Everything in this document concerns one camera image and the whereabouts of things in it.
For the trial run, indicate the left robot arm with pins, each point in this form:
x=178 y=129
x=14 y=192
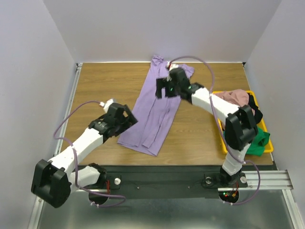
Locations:
x=55 y=179

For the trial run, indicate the lavender t-shirt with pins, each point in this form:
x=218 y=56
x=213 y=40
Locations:
x=155 y=116

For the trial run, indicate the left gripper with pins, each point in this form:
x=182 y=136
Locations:
x=130 y=121

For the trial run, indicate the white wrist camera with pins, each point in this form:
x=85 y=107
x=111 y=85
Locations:
x=170 y=67
x=106 y=105

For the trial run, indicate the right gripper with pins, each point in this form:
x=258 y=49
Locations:
x=165 y=85

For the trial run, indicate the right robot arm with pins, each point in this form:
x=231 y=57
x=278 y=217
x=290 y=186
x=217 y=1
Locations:
x=240 y=128

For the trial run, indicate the green t-shirt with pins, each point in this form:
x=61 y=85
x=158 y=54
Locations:
x=257 y=146

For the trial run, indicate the aluminium frame rail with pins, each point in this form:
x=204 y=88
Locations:
x=38 y=204

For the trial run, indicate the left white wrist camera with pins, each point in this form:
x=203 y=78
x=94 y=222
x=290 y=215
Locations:
x=106 y=105

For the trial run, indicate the black t-shirt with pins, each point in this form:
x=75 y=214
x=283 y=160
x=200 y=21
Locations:
x=258 y=115

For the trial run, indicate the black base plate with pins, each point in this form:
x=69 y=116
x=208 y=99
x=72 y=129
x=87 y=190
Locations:
x=148 y=182

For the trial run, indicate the pink t-shirt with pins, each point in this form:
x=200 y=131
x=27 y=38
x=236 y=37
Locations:
x=238 y=97

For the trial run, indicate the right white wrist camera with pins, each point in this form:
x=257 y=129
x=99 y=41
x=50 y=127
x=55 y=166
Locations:
x=170 y=67

